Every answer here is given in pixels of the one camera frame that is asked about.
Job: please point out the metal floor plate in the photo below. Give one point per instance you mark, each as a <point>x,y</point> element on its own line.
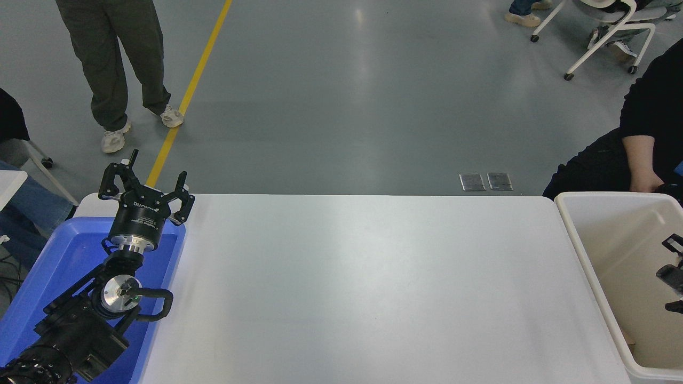
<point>472,182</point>
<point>500,181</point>

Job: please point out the person's forearm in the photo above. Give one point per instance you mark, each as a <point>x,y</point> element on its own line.
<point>640,160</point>

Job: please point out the blue plastic tray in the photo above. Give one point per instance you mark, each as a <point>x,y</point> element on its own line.
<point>58,256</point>

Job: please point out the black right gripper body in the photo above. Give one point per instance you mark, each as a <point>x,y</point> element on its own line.
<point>673,277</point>

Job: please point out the distant person's feet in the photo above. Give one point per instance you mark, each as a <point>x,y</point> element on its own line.
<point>523,18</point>

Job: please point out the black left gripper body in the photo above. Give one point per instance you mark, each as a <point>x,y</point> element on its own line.
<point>140,218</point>

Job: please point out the person beside bin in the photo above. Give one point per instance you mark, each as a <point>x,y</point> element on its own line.
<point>651,106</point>

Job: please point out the white swivel chair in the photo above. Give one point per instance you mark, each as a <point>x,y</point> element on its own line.
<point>603,42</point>
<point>50,173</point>

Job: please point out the large pale plastic bin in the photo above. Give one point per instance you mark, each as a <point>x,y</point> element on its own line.
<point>613,240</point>

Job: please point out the standing person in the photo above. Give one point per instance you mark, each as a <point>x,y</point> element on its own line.
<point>112,58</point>

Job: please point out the person on swivel chair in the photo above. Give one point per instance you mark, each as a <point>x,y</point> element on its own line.
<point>621,48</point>

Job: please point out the white side desk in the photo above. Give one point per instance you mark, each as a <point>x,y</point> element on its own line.
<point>9,184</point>

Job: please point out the seated person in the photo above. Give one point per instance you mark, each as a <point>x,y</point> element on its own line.
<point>26,208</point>

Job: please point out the brown paper scrap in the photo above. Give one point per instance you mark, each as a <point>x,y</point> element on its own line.
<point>628,340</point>

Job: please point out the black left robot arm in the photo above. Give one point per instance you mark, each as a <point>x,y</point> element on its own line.
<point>80,330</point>

